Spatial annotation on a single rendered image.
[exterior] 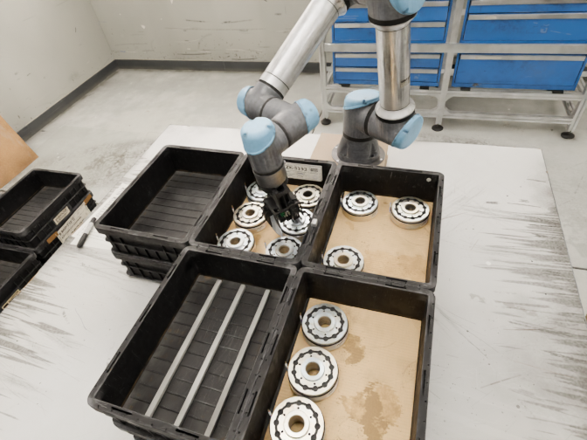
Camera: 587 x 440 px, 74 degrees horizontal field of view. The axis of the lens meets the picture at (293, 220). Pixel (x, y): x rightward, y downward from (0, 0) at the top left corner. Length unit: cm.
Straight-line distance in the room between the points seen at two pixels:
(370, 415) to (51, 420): 76
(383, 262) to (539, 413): 46
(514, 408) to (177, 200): 106
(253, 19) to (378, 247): 315
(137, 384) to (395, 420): 54
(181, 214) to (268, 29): 288
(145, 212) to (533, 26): 237
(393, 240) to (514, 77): 203
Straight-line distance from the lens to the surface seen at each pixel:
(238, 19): 402
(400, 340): 92
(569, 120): 316
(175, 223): 124
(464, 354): 108
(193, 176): 140
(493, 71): 292
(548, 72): 299
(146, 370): 98
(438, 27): 279
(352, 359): 89
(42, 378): 127
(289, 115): 89
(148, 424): 81
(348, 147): 136
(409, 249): 107
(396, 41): 108
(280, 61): 101
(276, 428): 82
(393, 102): 118
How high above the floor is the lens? 163
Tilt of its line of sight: 45 degrees down
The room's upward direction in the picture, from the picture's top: 8 degrees counter-clockwise
